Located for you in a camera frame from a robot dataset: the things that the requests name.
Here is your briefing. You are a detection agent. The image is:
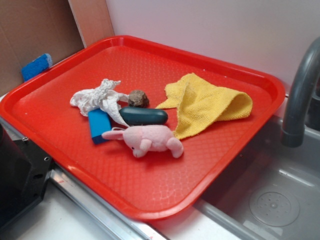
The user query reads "brown cardboard panel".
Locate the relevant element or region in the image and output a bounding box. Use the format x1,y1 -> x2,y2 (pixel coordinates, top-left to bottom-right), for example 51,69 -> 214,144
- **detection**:
0,0 -> 84,95

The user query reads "grey sink basin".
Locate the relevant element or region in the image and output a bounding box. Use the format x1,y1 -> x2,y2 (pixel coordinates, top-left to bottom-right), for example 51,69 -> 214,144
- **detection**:
195,116 -> 320,240

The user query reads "blue rectangular block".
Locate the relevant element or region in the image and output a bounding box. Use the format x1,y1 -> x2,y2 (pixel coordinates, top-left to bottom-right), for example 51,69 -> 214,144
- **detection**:
88,109 -> 112,145

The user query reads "red plastic tray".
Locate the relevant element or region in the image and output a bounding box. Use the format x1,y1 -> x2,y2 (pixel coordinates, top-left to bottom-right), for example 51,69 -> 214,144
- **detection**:
0,36 -> 285,222

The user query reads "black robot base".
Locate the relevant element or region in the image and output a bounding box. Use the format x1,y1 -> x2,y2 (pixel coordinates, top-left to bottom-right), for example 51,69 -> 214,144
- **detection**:
0,126 -> 54,231

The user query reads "grey faucet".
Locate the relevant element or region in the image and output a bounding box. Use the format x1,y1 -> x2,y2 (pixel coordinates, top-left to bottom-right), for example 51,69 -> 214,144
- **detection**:
280,38 -> 320,148

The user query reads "yellow cloth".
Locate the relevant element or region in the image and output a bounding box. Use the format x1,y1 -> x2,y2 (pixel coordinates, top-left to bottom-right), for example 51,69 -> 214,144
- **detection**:
156,73 -> 253,140

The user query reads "pink plush bunny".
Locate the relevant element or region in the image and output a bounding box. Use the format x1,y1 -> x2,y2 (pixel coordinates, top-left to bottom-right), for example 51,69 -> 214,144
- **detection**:
101,125 -> 184,159

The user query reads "metal rail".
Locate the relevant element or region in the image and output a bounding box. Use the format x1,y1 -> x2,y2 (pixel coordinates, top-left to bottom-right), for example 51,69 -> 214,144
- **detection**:
0,117 -> 168,240

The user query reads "brown rock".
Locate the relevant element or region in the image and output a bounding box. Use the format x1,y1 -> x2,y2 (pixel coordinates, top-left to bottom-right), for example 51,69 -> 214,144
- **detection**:
128,90 -> 150,108

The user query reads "blue sponge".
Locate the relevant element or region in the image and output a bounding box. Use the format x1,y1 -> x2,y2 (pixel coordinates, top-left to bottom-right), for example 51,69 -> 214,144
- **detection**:
21,53 -> 53,82

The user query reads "white crumpled paper towel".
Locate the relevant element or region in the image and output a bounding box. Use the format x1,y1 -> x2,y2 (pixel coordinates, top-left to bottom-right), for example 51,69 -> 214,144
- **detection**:
69,78 -> 129,127

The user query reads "dark green oblong object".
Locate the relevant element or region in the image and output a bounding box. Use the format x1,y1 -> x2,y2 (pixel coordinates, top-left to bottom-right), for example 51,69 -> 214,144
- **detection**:
119,106 -> 169,126

